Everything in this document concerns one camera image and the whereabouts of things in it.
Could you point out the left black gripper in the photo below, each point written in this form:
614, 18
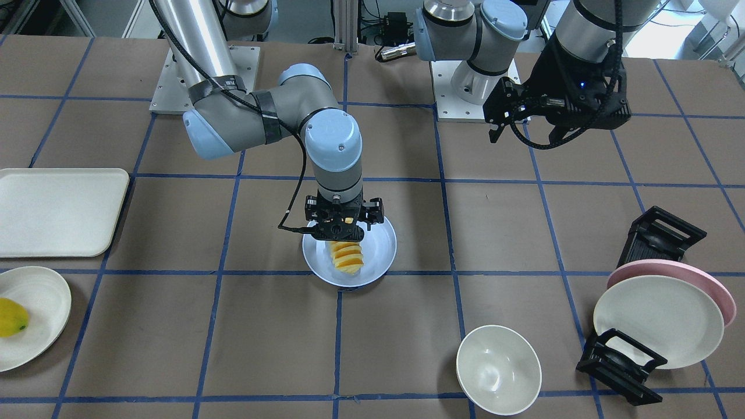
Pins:
552, 74

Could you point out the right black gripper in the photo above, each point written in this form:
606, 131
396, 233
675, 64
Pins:
373, 210

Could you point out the blue plate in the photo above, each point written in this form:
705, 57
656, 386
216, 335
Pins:
379, 249

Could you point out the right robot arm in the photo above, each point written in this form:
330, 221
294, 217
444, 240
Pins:
227, 118

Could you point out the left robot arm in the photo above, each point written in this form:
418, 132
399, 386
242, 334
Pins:
487, 36

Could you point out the pink plate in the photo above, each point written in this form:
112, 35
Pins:
687, 273

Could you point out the cream plate in rack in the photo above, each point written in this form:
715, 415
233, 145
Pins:
673, 318

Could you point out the cream plate with lemon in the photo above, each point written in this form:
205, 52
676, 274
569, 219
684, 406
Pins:
46, 296

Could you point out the silver metal connector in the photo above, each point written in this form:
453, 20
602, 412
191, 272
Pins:
388, 54

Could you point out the white bowl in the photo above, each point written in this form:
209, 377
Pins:
498, 370

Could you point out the black dish rack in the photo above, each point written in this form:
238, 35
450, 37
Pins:
657, 234

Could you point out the white rectangular tray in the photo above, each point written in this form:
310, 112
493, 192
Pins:
60, 212

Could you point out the yellow lemon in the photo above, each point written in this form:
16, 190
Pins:
14, 317

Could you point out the aluminium frame post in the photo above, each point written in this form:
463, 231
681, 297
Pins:
346, 23

